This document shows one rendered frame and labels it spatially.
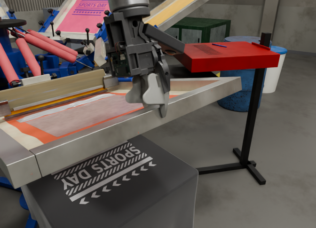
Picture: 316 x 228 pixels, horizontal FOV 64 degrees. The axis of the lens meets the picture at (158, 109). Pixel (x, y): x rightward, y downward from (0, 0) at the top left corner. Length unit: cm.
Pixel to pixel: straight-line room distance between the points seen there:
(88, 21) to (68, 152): 203
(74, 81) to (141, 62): 62
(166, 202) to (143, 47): 49
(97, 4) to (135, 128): 215
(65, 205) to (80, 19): 191
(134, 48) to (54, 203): 52
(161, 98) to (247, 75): 292
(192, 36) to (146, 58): 558
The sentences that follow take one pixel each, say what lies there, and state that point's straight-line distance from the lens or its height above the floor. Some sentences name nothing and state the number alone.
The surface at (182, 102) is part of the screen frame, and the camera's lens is 56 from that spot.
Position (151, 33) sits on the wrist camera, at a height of 141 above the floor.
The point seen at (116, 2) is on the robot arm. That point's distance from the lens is 49.
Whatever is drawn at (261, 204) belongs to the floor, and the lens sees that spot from 222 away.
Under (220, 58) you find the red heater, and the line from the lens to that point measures 166.
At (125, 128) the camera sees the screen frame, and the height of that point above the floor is 126.
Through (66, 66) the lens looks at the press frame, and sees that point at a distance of 170.
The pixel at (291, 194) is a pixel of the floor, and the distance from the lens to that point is 239.
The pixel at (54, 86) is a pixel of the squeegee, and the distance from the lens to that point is 104.
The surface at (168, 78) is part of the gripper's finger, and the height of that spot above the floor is 134.
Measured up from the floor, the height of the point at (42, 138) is 118.
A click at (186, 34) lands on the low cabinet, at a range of 611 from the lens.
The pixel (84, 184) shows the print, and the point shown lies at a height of 95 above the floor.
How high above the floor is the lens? 149
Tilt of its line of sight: 26 degrees down
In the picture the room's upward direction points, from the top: straight up
